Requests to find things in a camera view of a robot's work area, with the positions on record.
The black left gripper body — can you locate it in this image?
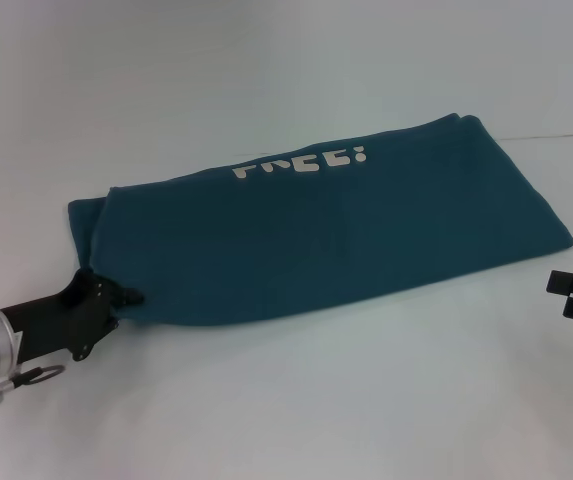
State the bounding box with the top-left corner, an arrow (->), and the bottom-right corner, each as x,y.
0,267 -> 117,364

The teal blue shirt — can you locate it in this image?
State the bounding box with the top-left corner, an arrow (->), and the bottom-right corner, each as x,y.
67,113 -> 573,329

